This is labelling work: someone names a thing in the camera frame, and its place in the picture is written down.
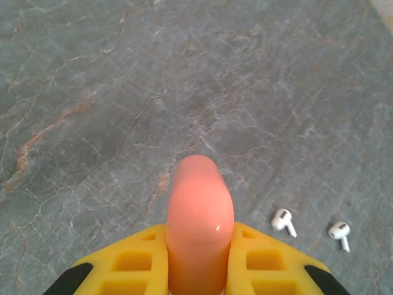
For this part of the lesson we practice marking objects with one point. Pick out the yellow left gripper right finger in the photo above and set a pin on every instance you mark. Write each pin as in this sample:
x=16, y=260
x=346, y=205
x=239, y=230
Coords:
x=264, y=246

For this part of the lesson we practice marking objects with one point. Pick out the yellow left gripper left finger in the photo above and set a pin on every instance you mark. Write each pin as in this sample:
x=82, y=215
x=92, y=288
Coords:
x=135, y=246

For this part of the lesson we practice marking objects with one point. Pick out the pink earbuds charging case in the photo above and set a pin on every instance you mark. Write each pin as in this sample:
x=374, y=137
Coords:
x=198, y=221

